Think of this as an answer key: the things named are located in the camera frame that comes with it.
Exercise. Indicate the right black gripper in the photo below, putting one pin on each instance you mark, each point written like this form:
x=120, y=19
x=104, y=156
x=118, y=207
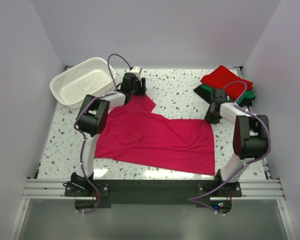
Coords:
x=213, y=121

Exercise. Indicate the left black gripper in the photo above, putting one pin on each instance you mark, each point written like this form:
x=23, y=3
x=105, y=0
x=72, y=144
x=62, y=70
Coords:
x=142, y=89

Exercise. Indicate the magenta pink t-shirt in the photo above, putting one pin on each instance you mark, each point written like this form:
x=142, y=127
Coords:
x=134, y=134

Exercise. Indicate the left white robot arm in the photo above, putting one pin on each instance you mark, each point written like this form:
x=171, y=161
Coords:
x=92, y=117

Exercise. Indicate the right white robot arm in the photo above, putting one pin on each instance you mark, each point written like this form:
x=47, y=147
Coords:
x=251, y=137

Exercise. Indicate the folded black t-shirt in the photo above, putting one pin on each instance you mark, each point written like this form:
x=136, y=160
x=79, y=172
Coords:
x=202, y=93

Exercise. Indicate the folded red t-shirt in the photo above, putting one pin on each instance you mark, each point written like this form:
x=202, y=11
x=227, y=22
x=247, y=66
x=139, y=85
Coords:
x=222, y=77

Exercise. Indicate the folded green t-shirt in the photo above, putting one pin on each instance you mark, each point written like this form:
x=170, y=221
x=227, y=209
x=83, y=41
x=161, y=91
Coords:
x=247, y=96

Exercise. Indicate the white perforated plastic basket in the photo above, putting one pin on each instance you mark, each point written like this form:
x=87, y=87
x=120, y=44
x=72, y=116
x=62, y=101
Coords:
x=91, y=77

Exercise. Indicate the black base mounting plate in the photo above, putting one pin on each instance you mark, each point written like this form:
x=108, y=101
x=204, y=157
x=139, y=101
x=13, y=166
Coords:
x=105, y=193

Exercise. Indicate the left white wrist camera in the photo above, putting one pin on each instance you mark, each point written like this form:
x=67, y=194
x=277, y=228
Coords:
x=137, y=70

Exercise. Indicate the aluminium frame rail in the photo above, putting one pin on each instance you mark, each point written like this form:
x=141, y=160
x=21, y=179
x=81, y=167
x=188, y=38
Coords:
x=269, y=189

